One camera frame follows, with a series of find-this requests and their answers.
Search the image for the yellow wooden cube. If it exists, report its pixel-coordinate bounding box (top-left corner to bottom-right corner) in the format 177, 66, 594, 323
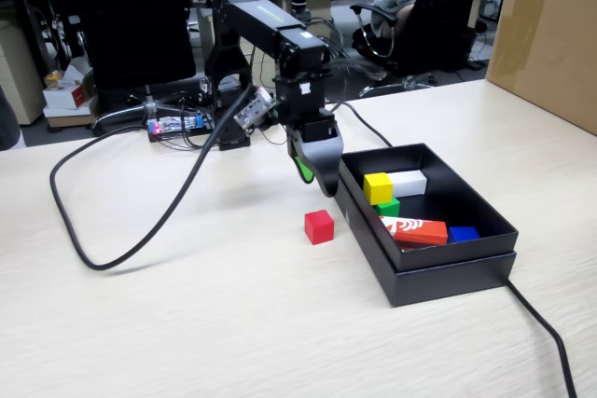
363, 172, 395, 206

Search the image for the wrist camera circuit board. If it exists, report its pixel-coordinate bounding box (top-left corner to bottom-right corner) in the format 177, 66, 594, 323
232, 88, 277, 130

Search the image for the black mesh office chair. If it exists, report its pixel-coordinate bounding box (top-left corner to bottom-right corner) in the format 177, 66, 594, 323
68, 0, 198, 131

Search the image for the thin black wire bundle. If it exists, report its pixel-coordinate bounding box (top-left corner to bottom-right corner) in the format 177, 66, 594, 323
298, 15, 388, 105

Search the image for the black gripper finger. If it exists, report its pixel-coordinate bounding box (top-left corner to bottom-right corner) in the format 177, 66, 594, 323
285, 132, 316, 185
297, 135, 345, 199

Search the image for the red wooden cube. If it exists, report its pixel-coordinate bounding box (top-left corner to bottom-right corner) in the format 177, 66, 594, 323
304, 210, 336, 246

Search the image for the white and red carton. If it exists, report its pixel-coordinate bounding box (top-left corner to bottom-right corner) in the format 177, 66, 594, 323
43, 80, 97, 113

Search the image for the controller board with red LED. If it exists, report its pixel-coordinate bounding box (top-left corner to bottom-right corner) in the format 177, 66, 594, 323
146, 113, 216, 143

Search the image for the person in dark clothes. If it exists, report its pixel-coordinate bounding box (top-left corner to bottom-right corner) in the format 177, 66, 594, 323
0, 86, 22, 152

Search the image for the green wooden cube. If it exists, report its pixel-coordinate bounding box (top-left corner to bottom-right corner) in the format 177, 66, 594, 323
372, 197, 401, 218

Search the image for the white rectangular block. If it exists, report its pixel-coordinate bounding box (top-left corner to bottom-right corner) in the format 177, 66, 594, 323
386, 168, 428, 198

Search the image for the blue wooden cube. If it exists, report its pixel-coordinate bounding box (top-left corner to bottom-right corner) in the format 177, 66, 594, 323
447, 226, 481, 244

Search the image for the black armrest office chair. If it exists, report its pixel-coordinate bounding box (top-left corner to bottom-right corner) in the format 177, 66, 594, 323
349, 0, 495, 99

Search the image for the thick black table cable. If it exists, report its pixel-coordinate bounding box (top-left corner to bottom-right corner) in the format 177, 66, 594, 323
326, 100, 578, 398

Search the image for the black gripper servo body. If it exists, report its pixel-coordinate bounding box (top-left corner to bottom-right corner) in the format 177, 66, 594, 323
272, 72, 341, 144

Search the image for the black cardboard box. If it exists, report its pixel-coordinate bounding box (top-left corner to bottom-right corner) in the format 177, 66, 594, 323
332, 141, 521, 309

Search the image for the large brown cardboard box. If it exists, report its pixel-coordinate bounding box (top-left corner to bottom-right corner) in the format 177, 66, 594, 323
484, 0, 597, 136

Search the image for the orange printed rectangular block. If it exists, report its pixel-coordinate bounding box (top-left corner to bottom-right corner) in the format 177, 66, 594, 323
378, 214, 450, 253

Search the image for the thick black camera cable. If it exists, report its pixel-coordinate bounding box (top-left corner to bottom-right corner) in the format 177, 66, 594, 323
49, 85, 260, 272

